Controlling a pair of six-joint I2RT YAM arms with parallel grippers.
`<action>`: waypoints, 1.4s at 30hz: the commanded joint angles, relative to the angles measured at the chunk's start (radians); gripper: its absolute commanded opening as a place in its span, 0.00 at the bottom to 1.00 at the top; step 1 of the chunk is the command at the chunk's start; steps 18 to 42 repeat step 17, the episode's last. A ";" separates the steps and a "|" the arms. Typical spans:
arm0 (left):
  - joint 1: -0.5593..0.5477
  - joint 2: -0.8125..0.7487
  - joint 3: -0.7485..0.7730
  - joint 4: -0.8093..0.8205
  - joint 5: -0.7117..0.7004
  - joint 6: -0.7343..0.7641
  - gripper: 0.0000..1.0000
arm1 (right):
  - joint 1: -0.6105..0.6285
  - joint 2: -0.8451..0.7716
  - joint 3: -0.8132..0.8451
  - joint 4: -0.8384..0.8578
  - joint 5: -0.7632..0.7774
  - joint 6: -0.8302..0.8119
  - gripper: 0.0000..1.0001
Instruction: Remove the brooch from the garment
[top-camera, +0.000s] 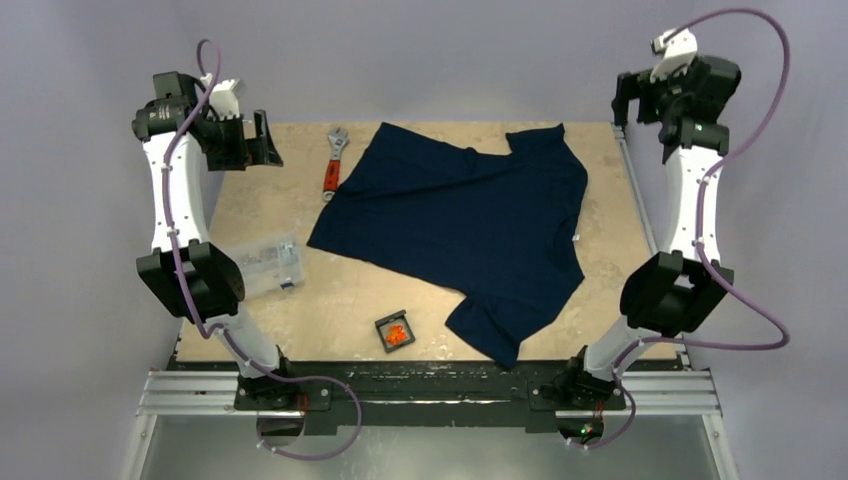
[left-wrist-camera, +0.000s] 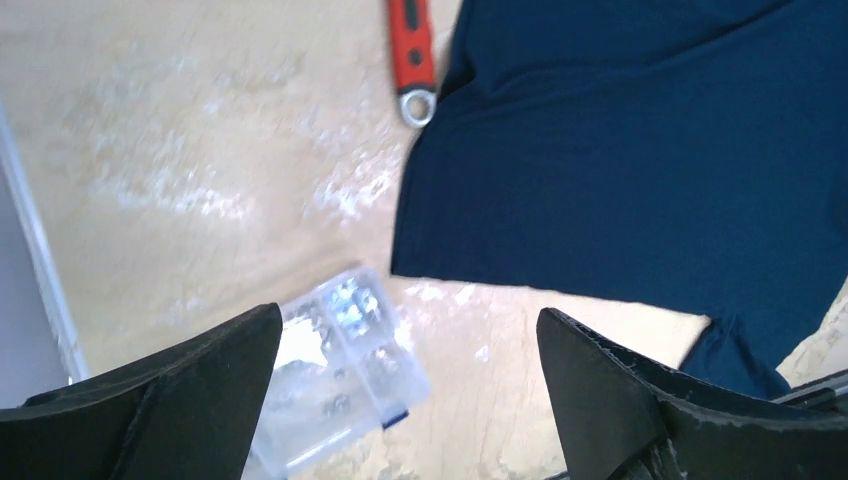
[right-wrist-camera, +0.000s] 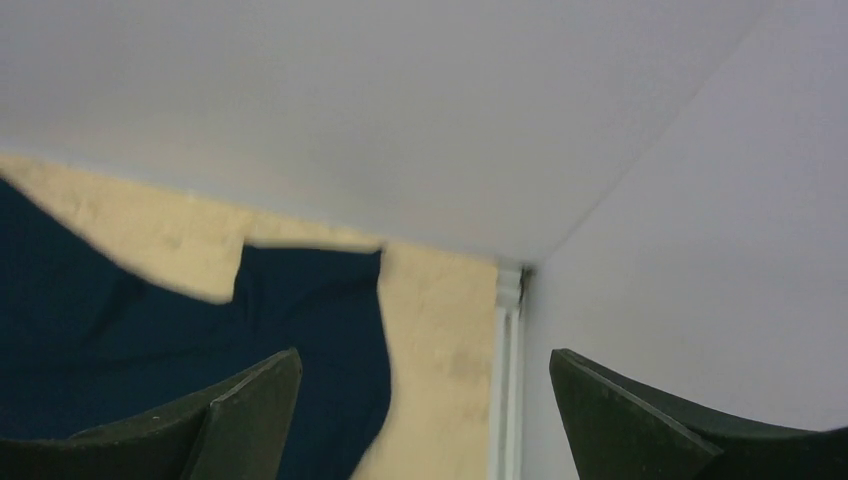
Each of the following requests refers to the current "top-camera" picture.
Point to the navy blue t-shirt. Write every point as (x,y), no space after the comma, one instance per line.
(499,229)

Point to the orange glitter leaf brooch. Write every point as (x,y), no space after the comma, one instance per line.
(396,334)

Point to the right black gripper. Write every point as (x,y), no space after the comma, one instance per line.
(636,91)

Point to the clear plastic parts box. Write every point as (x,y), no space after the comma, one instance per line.
(269,265)

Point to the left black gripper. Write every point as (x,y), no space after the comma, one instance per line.
(257,151)

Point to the red handled adjustable wrench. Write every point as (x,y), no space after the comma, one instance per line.
(338,139)

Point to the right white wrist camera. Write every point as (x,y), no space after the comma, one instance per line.
(676,52)

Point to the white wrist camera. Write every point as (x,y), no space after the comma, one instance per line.
(676,52)
(224,99)

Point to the small black square tray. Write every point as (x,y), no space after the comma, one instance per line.
(384,323)

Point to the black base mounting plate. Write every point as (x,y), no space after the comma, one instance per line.
(538,396)

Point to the aluminium frame rail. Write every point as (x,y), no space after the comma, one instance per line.
(669,393)

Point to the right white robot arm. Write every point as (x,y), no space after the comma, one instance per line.
(684,281)

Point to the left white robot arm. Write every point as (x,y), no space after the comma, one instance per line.
(193,125)

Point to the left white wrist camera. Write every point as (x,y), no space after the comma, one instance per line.
(224,99)

